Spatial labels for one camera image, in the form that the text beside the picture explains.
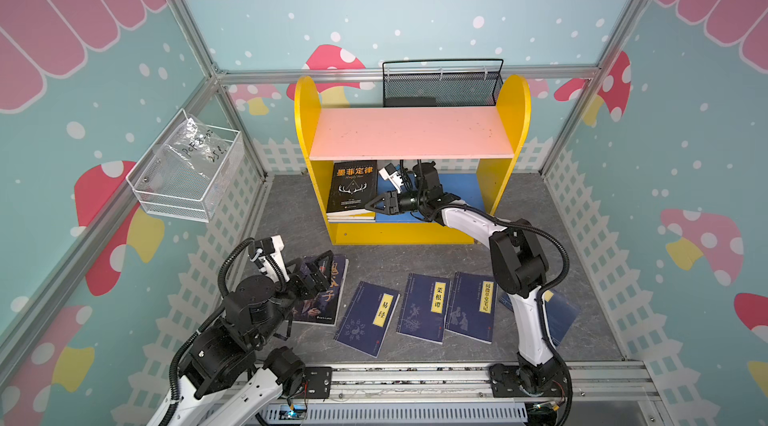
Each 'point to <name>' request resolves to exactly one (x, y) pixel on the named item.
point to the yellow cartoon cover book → (355, 216)
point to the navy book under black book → (471, 309)
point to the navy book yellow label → (366, 322)
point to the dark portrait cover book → (325, 307)
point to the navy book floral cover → (424, 307)
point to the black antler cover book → (353, 184)
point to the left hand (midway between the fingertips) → (319, 264)
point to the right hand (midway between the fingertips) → (368, 206)
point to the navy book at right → (559, 312)
